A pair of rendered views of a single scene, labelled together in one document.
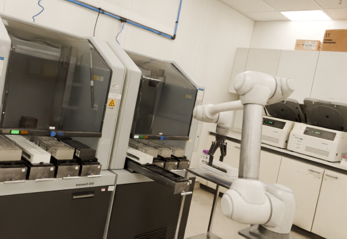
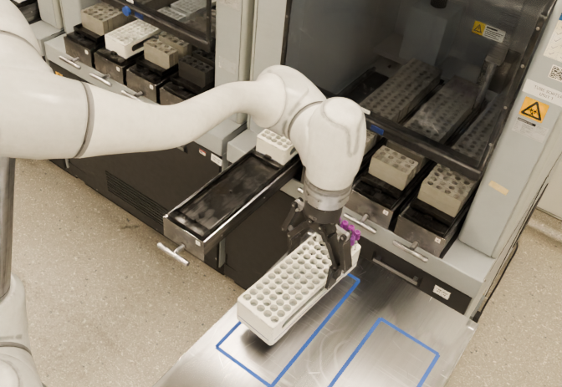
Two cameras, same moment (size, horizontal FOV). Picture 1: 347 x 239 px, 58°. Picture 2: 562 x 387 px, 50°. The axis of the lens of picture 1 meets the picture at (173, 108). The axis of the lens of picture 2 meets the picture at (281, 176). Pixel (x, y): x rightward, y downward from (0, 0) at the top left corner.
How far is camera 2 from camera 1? 2.32 m
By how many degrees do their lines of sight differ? 79
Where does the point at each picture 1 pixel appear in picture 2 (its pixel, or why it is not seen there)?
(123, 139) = not seen: hidden behind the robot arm
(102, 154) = not seen: hidden behind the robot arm
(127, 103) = not seen: outside the picture
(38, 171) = (104, 63)
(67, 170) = (139, 84)
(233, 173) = (243, 313)
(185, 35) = not seen: outside the picture
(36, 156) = (108, 40)
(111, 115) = (230, 12)
